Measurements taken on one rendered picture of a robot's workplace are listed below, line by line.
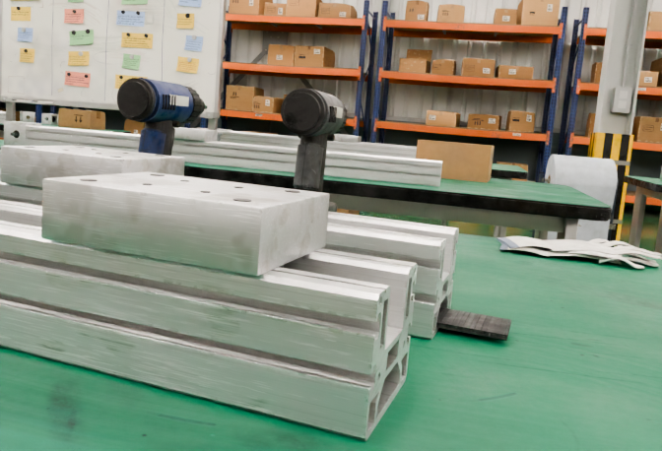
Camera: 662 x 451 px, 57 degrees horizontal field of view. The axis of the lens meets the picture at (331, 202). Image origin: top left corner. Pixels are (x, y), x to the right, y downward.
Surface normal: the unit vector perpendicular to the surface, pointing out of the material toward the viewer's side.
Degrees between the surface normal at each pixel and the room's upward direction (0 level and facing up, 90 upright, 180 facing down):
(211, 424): 0
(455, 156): 87
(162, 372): 90
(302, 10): 91
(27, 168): 90
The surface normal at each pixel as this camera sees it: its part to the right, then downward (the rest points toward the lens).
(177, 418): 0.08, -0.99
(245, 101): -0.16, 0.11
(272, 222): 0.94, 0.11
